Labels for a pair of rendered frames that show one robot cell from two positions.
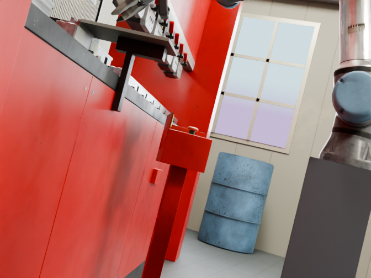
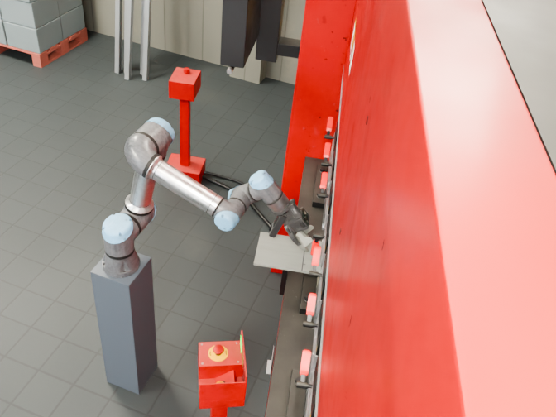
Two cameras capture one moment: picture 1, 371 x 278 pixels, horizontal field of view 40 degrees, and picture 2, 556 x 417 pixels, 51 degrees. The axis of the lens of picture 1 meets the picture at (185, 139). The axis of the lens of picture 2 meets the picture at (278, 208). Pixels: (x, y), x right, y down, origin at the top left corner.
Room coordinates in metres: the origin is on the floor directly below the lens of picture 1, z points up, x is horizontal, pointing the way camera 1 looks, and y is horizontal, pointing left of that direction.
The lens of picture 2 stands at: (3.13, 0.02, 2.54)
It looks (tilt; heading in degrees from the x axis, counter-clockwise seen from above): 40 degrees down; 175
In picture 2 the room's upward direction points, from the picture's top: 7 degrees clockwise
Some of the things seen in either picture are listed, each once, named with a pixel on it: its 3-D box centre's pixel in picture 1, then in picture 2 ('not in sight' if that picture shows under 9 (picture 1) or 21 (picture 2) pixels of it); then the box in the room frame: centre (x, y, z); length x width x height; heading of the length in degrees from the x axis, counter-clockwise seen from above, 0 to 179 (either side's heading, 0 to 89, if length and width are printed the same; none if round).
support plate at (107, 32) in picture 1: (131, 38); (290, 253); (1.52, 0.23, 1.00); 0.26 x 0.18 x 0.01; 83
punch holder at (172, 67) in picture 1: (169, 54); not in sight; (2.90, 0.20, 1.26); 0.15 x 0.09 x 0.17; 173
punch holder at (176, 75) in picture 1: (174, 62); not in sight; (3.10, 0.18, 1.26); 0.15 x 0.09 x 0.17; 173
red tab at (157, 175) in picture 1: (157, 176); not in sight; (2.53, 0.09, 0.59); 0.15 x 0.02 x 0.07; 173
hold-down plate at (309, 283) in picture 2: not in sight; (309, 283); (1.57, 0.32, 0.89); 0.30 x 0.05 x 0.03; 173
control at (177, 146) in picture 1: (184, 142); (221, 369); (1.89, 0.00, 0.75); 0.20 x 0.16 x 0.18; 7
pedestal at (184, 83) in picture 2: not in sight; (184, 127); (-0.22, -0.38, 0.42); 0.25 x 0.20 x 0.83; 83
